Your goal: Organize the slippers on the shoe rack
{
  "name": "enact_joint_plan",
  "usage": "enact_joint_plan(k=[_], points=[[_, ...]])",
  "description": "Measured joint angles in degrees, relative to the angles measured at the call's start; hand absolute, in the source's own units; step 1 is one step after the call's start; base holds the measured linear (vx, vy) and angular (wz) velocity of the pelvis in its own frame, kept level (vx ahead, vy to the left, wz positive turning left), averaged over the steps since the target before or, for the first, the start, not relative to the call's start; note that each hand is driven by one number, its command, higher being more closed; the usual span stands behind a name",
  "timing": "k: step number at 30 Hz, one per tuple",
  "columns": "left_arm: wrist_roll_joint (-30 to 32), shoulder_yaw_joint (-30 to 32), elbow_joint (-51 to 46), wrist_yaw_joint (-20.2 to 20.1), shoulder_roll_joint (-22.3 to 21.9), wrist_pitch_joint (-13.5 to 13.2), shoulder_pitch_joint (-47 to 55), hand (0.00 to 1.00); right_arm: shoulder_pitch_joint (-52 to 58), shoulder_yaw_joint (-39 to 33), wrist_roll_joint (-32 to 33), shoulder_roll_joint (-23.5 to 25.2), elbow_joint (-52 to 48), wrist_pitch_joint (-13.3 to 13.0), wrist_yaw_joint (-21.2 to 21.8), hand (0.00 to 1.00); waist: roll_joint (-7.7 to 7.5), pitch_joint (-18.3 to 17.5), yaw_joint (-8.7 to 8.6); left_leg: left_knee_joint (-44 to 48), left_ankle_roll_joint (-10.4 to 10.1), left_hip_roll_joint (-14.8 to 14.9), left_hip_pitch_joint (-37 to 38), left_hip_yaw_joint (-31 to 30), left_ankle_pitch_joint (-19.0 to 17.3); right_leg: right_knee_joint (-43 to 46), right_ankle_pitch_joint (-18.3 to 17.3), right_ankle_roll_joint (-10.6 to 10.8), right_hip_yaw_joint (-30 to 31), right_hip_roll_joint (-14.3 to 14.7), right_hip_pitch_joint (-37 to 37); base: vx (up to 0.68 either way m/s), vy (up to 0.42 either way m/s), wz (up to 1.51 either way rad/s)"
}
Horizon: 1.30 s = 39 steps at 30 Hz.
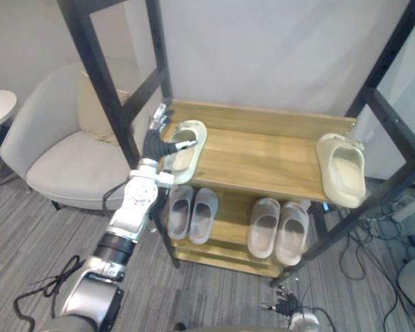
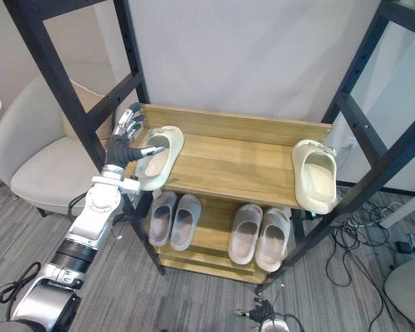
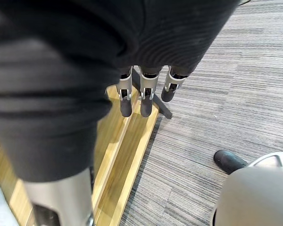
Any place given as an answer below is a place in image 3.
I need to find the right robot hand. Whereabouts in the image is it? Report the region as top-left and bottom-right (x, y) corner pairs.
(0, 0), (241, 226)

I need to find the dark robot foot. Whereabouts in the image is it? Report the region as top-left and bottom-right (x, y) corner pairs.
(213, 150), (249, 175)

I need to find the light grey slipper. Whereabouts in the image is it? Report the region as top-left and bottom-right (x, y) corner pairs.
(0, 179), (20, 226)

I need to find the silver robot leg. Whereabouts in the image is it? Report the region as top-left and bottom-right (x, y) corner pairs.
(212, 152), (283, 226)

